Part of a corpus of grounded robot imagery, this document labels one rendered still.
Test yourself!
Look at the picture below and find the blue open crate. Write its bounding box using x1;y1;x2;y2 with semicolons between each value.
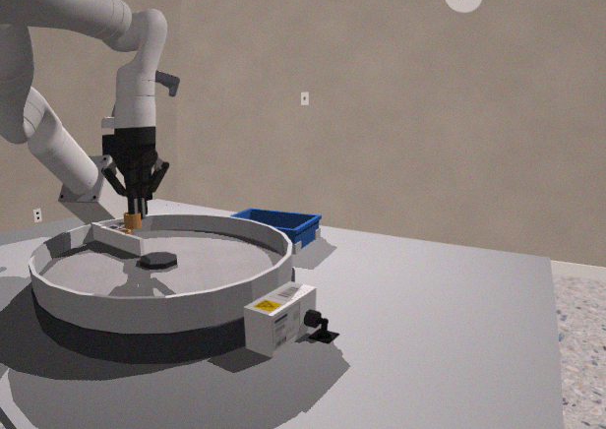
230;208;322;254

